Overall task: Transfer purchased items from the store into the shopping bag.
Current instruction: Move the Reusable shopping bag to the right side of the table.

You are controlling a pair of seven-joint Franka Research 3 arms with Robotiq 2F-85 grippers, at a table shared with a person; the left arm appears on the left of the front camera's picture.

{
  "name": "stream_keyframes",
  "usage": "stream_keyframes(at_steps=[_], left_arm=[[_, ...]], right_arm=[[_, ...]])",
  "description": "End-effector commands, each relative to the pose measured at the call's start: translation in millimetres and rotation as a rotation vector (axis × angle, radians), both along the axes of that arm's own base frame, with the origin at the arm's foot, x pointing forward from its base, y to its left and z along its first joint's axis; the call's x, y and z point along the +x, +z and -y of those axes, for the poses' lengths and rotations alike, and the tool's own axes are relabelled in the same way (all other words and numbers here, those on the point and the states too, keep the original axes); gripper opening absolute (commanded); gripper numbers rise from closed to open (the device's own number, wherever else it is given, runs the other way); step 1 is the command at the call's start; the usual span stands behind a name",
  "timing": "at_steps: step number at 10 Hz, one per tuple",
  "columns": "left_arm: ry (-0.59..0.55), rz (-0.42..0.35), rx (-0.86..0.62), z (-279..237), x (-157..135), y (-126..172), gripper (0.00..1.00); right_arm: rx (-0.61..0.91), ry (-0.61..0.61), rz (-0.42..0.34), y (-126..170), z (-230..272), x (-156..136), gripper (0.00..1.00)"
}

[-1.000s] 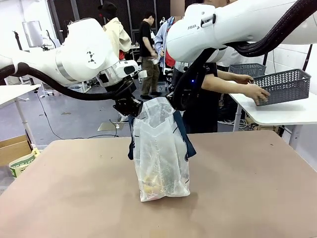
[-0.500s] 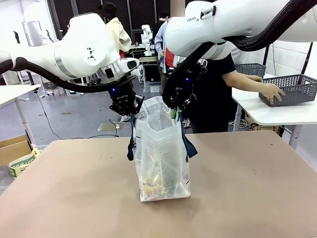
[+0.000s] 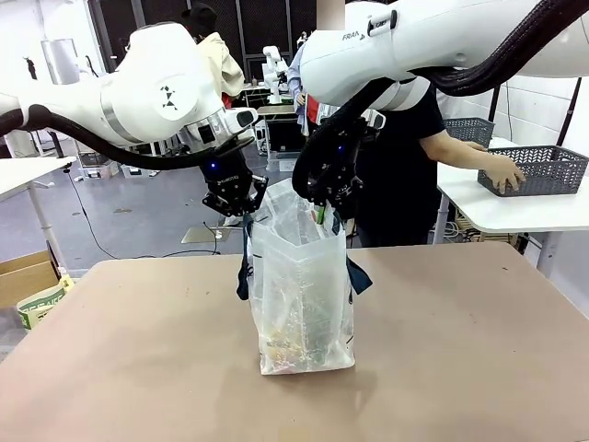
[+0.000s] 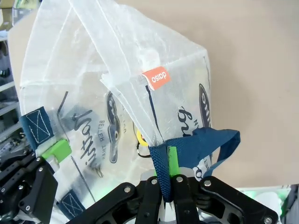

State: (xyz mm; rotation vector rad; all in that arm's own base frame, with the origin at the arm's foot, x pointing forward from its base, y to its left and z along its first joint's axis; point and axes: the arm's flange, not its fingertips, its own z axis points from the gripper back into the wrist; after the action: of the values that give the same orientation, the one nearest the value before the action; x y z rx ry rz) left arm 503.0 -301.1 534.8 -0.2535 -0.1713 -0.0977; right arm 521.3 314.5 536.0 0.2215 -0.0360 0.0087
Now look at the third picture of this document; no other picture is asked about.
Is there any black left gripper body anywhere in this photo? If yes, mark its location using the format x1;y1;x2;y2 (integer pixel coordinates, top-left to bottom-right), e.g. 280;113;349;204
200;146;254;199

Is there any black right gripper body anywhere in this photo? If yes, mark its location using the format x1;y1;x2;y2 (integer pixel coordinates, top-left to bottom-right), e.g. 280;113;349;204
307;123;369;188

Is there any translucent white shopping bag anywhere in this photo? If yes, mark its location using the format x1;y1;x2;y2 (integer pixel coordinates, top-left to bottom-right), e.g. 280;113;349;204
237;178;373;377

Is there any grey plastic mesh basket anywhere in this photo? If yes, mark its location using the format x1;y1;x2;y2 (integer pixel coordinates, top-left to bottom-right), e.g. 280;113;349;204
444;117;496;148
477;145;589;198

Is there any person's right forearm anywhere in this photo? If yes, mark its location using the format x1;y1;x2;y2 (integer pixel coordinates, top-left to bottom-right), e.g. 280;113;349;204
439;136;496;179

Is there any person's right hand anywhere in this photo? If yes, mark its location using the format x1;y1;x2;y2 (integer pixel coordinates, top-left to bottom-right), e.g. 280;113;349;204
486;157;527;193

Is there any clear plastic storage bin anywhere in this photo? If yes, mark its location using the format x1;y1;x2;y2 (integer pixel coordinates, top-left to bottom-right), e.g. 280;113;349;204
120;166;158;180
78;160;120;180
266;152;305;174

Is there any person in black t-shirt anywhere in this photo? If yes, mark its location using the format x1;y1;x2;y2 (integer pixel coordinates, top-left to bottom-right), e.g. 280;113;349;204
356;80;527;249

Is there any black equipment case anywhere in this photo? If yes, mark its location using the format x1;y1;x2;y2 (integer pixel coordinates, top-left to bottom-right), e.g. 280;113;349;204
266;118;306;154

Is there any person in blue shirt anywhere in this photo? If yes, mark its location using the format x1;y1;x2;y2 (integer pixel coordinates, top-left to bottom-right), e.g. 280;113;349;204
287;0;347;139

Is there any person in beige hoodie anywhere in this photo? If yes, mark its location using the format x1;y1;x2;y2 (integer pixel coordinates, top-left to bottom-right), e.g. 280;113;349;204
181;2;246;227

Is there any wooden crate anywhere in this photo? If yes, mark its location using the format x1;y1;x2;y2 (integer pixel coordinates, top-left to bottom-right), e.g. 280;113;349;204
455;214;521;243

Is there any colourful snack packet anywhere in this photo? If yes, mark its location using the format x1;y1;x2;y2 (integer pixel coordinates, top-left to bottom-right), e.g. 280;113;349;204
261;317;314;372

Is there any white side table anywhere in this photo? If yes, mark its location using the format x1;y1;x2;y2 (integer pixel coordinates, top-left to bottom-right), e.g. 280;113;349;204
435;135;589;277

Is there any white height-adjustable table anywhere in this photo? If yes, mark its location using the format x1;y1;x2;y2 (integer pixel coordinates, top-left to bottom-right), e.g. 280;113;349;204
0;155;78;273

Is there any green and white paper sack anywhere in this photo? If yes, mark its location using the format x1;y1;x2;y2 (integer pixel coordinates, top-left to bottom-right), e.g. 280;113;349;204
17;274;75;331

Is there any brown cardboard box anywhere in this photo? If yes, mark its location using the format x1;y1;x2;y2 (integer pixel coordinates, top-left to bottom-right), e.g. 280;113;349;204
0;250;62;308

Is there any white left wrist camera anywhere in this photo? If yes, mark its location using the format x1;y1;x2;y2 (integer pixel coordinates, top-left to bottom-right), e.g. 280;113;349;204
225;108;260;135

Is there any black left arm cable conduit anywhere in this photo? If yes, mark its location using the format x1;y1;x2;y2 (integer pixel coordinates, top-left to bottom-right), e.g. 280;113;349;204
0;104;257;171

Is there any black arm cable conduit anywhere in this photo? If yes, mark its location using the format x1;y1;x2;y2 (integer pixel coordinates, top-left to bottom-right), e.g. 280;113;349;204
0;104;257;171
293;0;589;199

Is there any black floor cable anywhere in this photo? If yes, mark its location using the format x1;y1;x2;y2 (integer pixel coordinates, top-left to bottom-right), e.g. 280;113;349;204
64;168;222;260

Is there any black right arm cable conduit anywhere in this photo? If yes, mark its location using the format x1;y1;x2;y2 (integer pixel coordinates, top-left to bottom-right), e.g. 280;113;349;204
293;0;589;199

